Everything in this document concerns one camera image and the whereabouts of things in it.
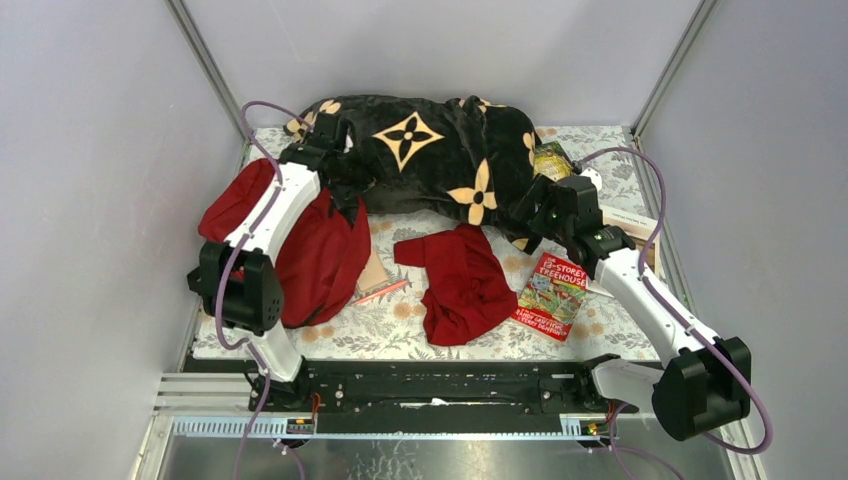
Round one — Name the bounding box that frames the green dark cover book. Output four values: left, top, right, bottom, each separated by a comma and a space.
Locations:
533, 142, 579, 182

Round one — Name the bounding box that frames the white beige cover book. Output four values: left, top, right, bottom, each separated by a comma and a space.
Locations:
601, 205, 665, 280

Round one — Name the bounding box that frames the black floral plush blanket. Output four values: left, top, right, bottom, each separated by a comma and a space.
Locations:
284, 94, 547, 253

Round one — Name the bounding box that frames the red treehouse storybook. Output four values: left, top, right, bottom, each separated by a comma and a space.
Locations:
511, 253, 589, 342

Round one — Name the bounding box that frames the red student backpack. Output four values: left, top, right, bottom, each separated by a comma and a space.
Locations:
198, 159, 371, 329

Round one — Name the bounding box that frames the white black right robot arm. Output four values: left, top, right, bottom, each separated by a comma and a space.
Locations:
510, 175, 754, 441

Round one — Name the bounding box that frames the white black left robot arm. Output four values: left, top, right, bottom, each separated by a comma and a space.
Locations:
187, 113, 352, 411

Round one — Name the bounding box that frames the red cloth garment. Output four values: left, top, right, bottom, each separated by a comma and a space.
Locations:
394, 224, 517, 346

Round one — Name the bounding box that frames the tan notebook under backpack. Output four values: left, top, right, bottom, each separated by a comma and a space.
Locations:
356, 246, 389, 295

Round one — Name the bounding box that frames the floral patterned table mat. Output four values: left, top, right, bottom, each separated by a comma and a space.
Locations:
189, 126, 657, 361

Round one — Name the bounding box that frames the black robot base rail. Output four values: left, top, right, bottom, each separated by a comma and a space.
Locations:
245, 360, 617, 436

